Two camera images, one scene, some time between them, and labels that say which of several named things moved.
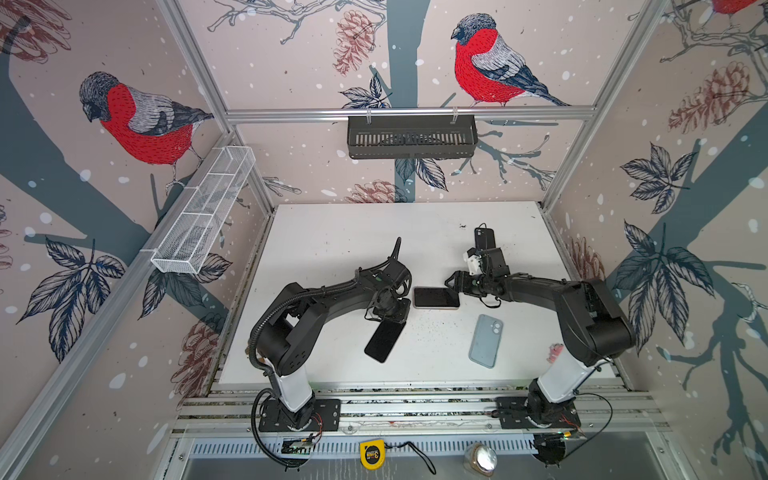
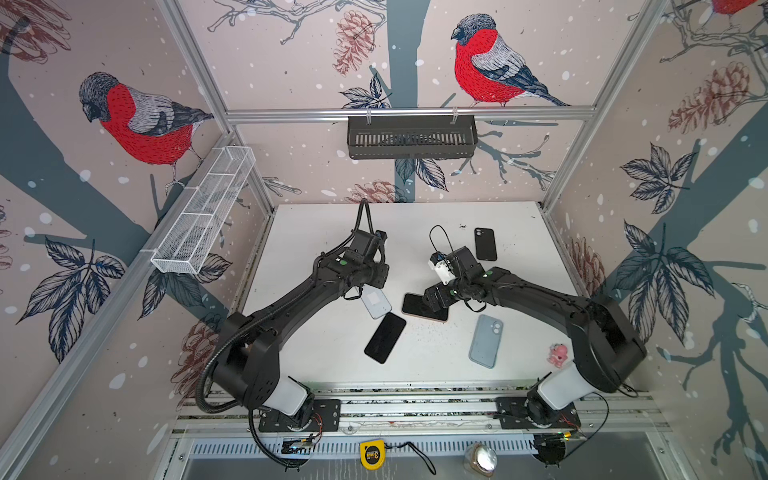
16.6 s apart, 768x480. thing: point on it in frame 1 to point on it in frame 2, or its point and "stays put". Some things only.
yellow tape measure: x=372 y=453 stays put
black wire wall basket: x=412 y=136 stays put
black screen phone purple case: x=384 y=339 stays put
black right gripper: x=462 y=282 to x=432 y=298
